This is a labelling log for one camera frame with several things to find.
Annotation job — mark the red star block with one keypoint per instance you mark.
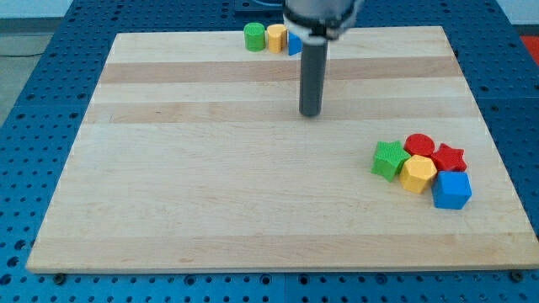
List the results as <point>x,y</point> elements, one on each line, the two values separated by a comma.
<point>447,158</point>

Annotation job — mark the blue perforated metal base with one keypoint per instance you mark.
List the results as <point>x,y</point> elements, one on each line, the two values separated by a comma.
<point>40,129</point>

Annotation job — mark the blue triangular block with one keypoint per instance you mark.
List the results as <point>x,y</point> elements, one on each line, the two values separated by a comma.
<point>294,44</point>

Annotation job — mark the red cylinder block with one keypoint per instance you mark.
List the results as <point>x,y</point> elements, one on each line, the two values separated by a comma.
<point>419,144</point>

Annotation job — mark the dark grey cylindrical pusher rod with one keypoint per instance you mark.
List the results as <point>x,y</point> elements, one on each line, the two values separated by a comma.
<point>313,64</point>

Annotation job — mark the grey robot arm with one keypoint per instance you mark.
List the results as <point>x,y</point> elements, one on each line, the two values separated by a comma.
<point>316,23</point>

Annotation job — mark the yellow rounded block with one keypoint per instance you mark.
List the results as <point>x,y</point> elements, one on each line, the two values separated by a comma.
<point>277,38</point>

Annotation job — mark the blue cube block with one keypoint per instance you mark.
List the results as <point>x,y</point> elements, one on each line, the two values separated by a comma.
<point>451,190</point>

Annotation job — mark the green cylinder block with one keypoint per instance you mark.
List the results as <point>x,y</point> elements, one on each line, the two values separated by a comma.
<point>254,36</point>

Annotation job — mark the wooden board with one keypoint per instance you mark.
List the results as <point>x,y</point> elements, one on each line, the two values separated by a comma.
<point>192,157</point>

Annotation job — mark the green star block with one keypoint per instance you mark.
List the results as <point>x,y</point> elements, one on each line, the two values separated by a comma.
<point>388,159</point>

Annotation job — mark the yellow hexagon block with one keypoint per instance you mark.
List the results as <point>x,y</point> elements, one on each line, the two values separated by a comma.
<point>417,174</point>

